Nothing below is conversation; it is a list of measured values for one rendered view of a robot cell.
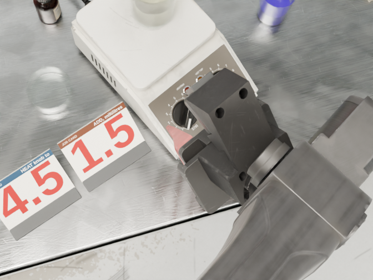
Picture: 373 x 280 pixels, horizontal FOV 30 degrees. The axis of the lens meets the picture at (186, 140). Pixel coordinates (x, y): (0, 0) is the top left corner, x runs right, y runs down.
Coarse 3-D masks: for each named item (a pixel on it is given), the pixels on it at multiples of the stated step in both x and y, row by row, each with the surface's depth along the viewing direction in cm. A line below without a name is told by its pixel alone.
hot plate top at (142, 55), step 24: (96, 0) 79; (120, 0) 80; (192, 0) 80; (96, 24) 79; (120, 24) 79; (168, 24) 79; (192, 24) 79; (120, 48) 78; (144, 48) 78; (168, 48) 78; (192, 48) 78; (120, 72) 78; (144, 72) 77
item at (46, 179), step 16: (48, 160) 80; (32, 176) 80; (48, 176) 80; (64, 176) 81; (0, 192) 79; (16, 192) 79; (32, 192) 80; (48, 192) 81; (0, 208) 79; (16, 208) 80; (32, 208) 81
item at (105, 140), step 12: (108, 120) 81; (120, 120) 82; (96, 132) 81; (108, 132) 82; (120, 132) 82; (132, 132) 83; (72, 144) 80; (84, 144) 81; (96, 144) 82; (108, 144) 82; (120, 144) 83; (72, 156) 81; (84, 156) 81; (96, 156) 82; (108, 156) 83; (84, 168) 82
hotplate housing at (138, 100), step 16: (80, 32) 81; (80, 48) 85; (96, 48) 80; (208, 48) 81; (96, 64) 83; (112, 64) 79; (192, 64) 80; (240, 64) 83; (112, 80) 82; (160, 80) 79; (176, 80) 80; (128, 96) 81; (144, 96) 79; (256, 96) 85; (144, 112) 79; (160, 128) 80
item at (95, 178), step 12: (132, 120) 83; (132, 144) 84; (144, 144) 84; (120, 156) 83; (132, 156) 84; (96, 168) 83; (108, 168) 83; (120, 168) 83; (84, 180) 82; (96, 180) 83
